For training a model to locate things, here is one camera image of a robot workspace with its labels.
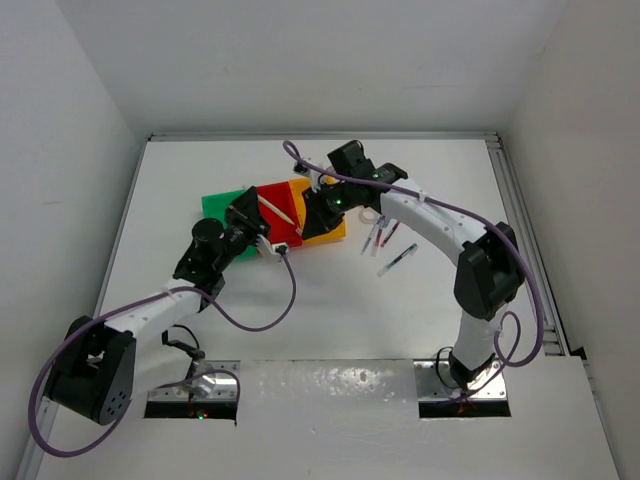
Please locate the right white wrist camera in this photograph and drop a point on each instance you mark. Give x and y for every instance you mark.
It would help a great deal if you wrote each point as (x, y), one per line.
(317, 175)

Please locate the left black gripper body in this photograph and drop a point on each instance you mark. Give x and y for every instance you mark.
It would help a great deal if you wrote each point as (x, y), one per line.
(242, 228)

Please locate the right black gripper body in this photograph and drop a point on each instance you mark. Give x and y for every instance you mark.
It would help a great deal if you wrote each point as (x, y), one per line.
(328, 205)

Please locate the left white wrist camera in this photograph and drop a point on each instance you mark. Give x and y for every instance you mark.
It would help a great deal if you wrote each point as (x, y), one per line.
(273, 252)

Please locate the magenta ink pen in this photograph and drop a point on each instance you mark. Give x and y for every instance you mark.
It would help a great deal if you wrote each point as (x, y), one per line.
(389, 234)

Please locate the small white tape roll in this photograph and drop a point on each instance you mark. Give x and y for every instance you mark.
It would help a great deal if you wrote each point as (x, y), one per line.
(368, 216)

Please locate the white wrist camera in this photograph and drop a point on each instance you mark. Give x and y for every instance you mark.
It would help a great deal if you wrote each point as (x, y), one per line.
(317, 175)
(273, 252)

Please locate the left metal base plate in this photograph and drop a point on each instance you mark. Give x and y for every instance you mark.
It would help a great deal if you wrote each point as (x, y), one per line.
(217, 384)

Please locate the yellow plastic bin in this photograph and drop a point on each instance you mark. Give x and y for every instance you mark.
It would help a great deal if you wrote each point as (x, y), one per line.
(297, 187)

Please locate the red plastic bin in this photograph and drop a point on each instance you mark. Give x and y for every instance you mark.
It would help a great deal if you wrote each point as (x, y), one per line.
(279, 194)

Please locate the green ink pen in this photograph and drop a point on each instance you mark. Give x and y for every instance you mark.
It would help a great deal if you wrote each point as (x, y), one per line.
(409, 251)

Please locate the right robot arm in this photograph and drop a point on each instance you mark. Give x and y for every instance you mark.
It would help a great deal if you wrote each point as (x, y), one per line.
(487, 275)

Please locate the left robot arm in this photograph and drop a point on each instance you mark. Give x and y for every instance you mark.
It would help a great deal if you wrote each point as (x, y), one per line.
(95, 375)

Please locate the green plastic bin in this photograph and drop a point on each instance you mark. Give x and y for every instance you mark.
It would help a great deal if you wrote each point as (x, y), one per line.
(222, 210)

